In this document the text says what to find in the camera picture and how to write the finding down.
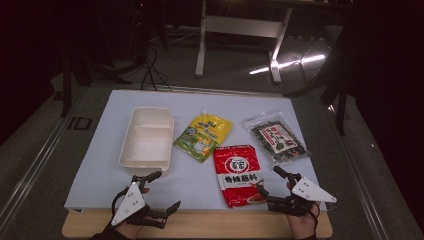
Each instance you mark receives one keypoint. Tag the metal floor rail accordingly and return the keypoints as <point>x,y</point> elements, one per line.
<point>356,173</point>
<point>36,166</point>

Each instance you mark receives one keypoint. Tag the clear dried seaweed packet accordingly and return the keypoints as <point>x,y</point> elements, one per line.
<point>276,138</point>

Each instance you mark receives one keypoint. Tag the person's right hand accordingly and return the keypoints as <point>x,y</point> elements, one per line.
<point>303,225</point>

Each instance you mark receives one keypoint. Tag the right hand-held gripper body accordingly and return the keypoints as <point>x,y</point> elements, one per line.
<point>308,193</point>

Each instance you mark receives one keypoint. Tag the white metal table frame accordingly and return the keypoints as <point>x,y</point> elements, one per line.
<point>240,26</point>

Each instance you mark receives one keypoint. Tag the white divided food container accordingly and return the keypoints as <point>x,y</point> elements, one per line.
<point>146,140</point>

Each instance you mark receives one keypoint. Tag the black metal stand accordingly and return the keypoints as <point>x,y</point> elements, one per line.
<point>333,86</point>
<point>85,73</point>

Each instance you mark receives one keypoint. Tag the person's left hand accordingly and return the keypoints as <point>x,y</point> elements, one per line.
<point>133,225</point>

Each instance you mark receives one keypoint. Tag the yellow green sauce pouch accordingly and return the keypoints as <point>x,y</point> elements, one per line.
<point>203,136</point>

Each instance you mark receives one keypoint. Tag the red seasoning packet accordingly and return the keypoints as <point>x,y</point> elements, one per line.
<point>238,173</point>

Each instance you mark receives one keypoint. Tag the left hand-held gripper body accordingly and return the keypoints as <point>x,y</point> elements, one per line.
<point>131,201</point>

